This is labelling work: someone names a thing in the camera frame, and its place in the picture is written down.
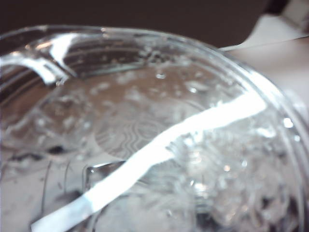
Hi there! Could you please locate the short clear cup with label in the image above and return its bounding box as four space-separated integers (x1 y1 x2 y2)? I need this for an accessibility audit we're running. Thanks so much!
0 24 309 232

